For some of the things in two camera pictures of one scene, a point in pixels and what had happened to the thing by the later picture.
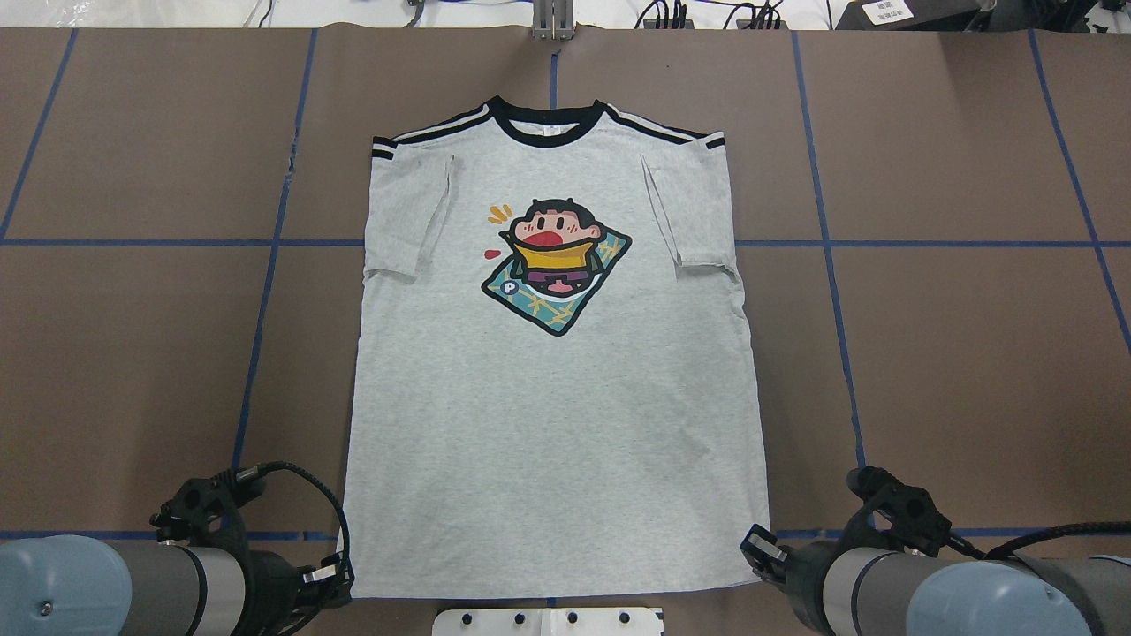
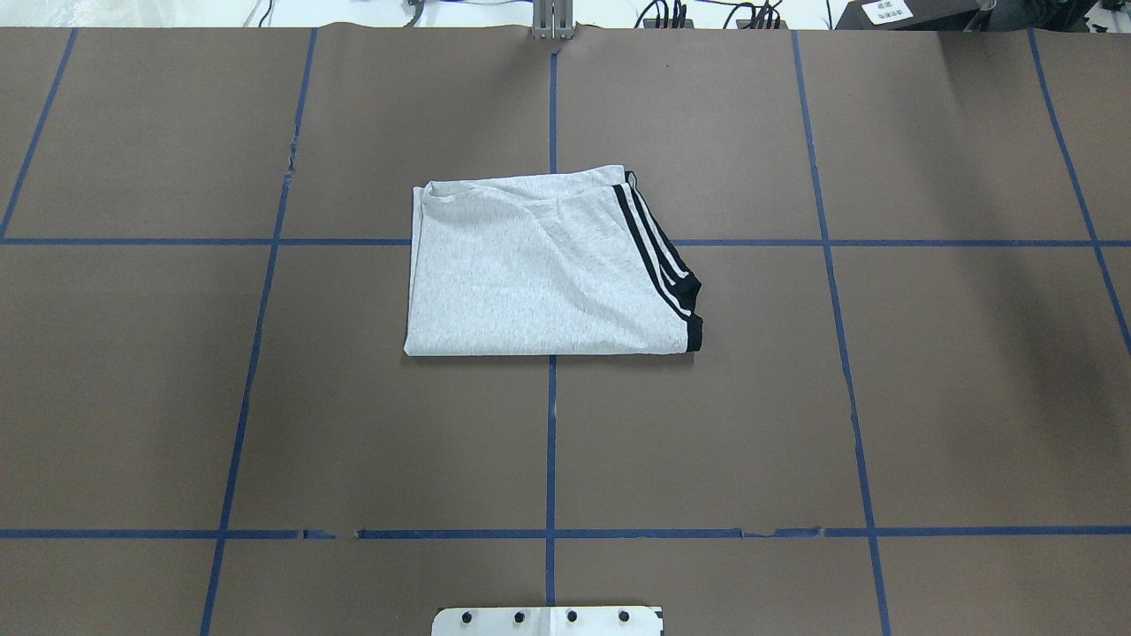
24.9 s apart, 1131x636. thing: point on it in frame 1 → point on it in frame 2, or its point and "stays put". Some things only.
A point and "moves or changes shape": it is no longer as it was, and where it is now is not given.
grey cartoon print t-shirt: [557, 391] moves or changes shape
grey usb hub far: [651, 24] stays put
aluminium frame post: [553, 20] stays put
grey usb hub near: [760, 25] stays put
